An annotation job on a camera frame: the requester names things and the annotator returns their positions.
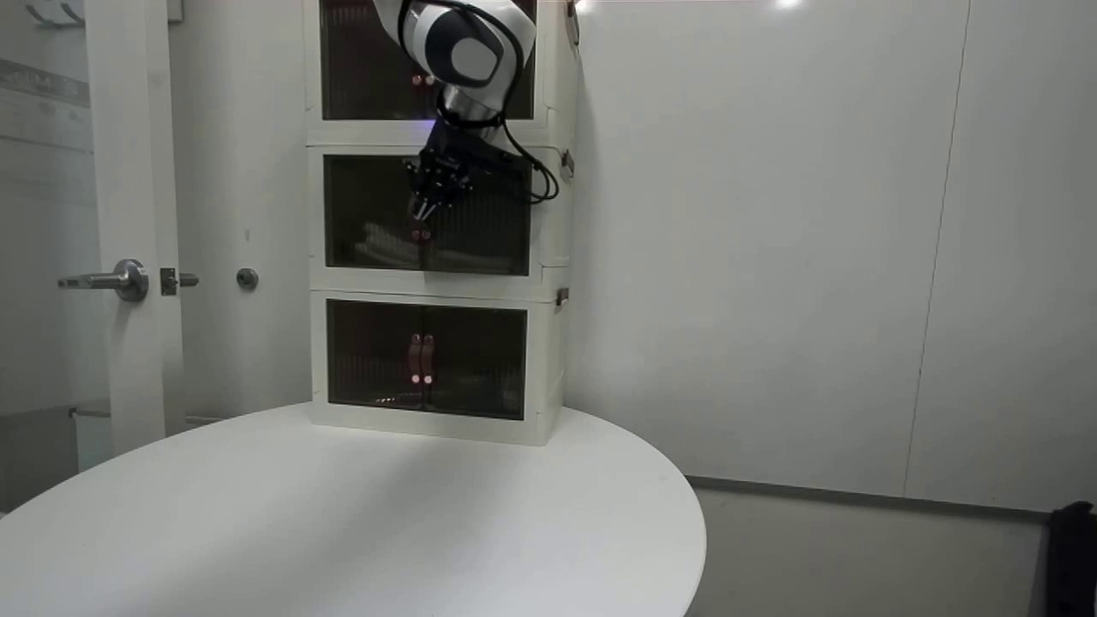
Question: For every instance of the white door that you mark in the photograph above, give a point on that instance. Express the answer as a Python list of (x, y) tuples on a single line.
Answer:
[(139, 206)]

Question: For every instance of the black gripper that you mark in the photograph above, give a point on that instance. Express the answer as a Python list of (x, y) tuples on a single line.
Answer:
[(450, 166)]

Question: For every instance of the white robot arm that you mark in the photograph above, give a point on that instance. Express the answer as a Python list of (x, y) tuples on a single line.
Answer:
[(474, 52)]

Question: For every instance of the silver door lever handle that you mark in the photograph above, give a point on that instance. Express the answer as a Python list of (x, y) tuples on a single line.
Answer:
[(125, 280)]

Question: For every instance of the white three-tier cabinet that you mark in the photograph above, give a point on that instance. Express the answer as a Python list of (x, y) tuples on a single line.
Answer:
[(437, 350)]

